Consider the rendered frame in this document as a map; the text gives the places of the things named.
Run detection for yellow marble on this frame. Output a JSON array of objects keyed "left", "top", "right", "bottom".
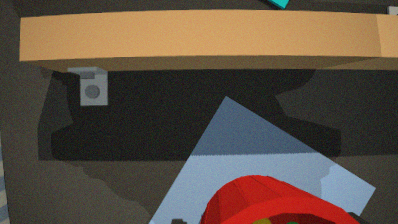
[{"left": 252, "top": 218, "right": 271, "bottom": 224}]

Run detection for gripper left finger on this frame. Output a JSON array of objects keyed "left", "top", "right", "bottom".
[{"left": 171, "top": 219, "right": 187, "bottom": 224}]

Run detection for red cup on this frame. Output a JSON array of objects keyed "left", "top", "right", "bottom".
[{"left": 200, "top": 175, "right": 360, "bottom": 224}]

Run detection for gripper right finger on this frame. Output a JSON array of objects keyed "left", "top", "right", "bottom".
[{"left": 347, "top": 212, "right": 370, "bottom": 224}]

